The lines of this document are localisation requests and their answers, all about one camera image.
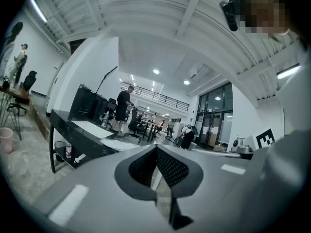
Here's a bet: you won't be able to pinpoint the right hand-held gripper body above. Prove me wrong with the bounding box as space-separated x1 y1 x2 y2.
245 128 280 153

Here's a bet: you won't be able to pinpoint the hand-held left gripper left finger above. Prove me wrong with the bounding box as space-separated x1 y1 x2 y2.
33 144 171 233

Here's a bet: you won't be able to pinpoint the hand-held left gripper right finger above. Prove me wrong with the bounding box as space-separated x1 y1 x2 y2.
155 144 265 233

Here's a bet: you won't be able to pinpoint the silver kitchen appliance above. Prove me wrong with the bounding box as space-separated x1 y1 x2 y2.
230 136 254 153

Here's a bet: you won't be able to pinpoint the black-framed glass doors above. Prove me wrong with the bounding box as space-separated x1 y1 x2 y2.
195 82 234 148

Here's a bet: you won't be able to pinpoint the black mesh wastebasket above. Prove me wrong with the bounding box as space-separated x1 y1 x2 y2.
54 140 68 163

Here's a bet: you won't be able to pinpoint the black table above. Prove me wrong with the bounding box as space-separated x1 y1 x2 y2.
49 109 137 174

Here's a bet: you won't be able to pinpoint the long ceiling tube light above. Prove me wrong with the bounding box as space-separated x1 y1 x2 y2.
276 64 301 80
29 0 48 24

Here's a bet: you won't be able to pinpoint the white flat board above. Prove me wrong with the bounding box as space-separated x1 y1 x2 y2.
71 120 114 139

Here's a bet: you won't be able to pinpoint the white-topped office desk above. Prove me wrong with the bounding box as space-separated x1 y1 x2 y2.
138 119 167 140

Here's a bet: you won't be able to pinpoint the white air conditioner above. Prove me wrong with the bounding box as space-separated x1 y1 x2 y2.
188 64 210 80

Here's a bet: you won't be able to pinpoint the black monitor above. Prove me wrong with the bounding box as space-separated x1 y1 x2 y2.
69 83 110 121

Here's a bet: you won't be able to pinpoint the black metal railing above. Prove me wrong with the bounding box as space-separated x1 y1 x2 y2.
120 81 190 112

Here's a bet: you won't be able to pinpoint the pink waste bin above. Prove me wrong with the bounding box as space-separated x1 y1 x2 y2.
0 127 14 154

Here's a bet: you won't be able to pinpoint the black desk lamp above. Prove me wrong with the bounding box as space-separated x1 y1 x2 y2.
95 66 119 95

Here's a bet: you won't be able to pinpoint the person's head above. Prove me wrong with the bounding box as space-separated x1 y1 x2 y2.
239 0 294 40

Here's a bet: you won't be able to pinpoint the wooden table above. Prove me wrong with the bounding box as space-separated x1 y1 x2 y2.
0 85 31 104

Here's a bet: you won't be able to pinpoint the black office chair with jacket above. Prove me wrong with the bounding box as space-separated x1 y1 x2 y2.
6 70 37 117

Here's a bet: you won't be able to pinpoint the black head-worn camera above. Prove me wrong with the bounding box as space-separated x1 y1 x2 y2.
219 0 243 32

